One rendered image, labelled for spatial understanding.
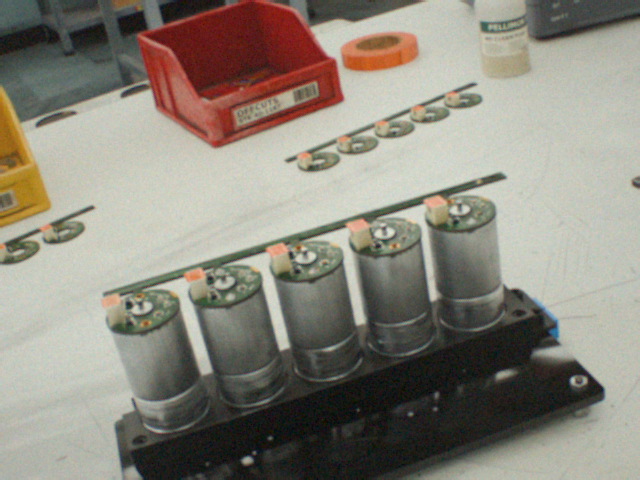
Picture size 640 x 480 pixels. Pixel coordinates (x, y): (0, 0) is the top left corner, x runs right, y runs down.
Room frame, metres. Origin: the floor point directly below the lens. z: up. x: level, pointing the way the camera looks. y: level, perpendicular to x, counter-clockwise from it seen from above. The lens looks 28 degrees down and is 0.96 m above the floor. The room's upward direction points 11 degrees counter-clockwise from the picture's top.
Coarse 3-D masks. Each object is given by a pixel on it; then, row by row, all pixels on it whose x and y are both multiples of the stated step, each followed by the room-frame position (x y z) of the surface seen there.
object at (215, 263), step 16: (496, 176) 0.29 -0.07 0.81; (432, 192) 0.29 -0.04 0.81; (448, 192) 0.29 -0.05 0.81; (384, 208) 0.28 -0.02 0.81; (400, 208) 0.28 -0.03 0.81; (336, 224) 0.28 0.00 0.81; (288, 240) 0.28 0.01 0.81; (304, 240) 0.28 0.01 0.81; (224, 256) 0.27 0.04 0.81; (240, 256) 0.27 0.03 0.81; (176, 272) 0.27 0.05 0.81; (128, 288) 0.26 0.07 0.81; (144, 288) 0.26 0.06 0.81
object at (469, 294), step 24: (432, 240) 0.27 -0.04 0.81; (456, 240) 0.26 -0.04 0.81; (480, 240) 0.26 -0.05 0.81; (456, 264) 0.26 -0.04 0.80; (480, 264) 0.26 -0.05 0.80; (456, 288) 0.26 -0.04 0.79; (480, 288) 0.26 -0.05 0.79; (456, 312) 0.26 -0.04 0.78; (480, 312) 0.26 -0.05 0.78; (504, 312) 0.27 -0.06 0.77
